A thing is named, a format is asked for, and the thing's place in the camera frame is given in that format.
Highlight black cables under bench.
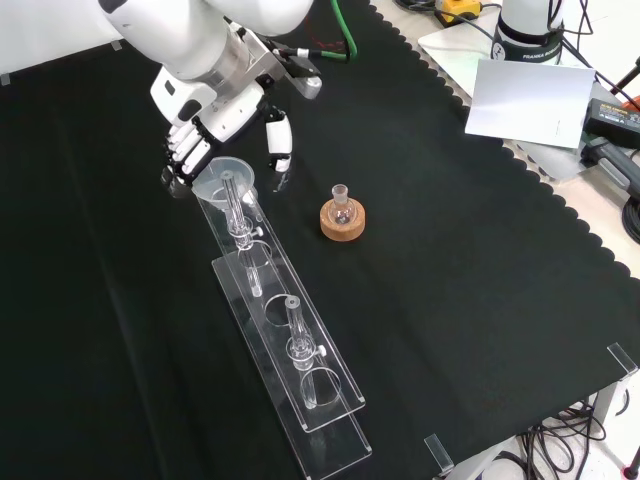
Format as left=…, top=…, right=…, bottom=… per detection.
left=514, top=394, right=609, bottom=480

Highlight black and grey device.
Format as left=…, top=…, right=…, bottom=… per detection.
left=579, top=141, right=640, bottom=194

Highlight cork ring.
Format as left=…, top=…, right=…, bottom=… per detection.
left=319, top=198, right=369, bottom=242

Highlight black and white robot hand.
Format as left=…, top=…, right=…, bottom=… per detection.
left=149, top=67, right=294, bottom=199

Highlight pale board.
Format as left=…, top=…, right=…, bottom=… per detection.
left=464, top=58, right=597, bottom=150

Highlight clear plastic cloth clip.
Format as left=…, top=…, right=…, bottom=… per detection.
left=606, top=342, right=640, bottom=376
left=423, top=433, right=455, bottom=474

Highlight coiled black cable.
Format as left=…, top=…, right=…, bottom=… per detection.
left=621, top=197, right=640, bottom=241

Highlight green cable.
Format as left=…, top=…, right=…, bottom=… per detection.
left=319, top=0, right=359, bottom=64

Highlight yellow stop button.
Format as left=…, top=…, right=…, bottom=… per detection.
left=433, top=0, right=482, bottom=25

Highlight black cloth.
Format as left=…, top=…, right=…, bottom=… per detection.
left=0, top=0, right=640, bottom=480

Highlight small round-bottom glass flask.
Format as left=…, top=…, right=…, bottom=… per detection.
left=327, top=183, right=357, bottom=226

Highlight black stop button cable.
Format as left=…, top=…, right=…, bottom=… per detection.
left=394, top=0, right=497, bottom=47

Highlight clear plastic funnel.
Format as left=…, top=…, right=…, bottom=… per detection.
left=192, top=156, right=258, bottom=212

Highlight grey metal bench leg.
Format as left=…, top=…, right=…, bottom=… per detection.
left=591, top=372, right=626, bottom=441

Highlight black power adapter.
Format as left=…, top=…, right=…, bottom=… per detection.
left=583, top=98, right=640, bottom=150

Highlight clear funnel stand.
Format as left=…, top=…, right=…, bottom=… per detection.
left=194, top=169, right=374, bottom=480

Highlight wrist camera on silver bracket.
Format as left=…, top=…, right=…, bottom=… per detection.
left=259, top=37, right=324, bottom=101

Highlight black tripod leg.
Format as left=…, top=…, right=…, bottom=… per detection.
left=607, top=54, right=640, bottom=104

